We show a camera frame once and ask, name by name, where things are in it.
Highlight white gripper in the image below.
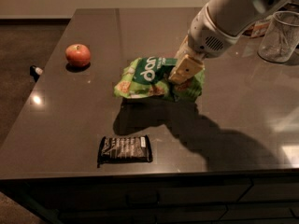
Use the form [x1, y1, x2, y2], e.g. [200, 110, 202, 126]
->
[168, 5, 240, 84]

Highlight green rice chip bag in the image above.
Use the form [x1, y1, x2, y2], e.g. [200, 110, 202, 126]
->
[114, 57, 205, 102]

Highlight snack packet behind arm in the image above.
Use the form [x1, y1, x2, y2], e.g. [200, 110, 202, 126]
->
[243, 15, 272, 38]

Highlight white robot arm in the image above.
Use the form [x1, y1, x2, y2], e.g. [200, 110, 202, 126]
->
[168, 0, 298, 84]

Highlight black rxbar chocolate bar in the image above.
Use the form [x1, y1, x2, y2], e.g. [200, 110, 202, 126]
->
[97, 135, 153, 164]

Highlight red apple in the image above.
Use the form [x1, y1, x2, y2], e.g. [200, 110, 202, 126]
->
[65, 44, 91, 68]

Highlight small black white floor object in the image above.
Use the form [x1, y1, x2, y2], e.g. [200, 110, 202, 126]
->
[30, 65, 43, 77]

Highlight dark cabinet drawer front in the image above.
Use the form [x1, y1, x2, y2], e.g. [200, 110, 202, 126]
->
[30, 178, 251, 210]

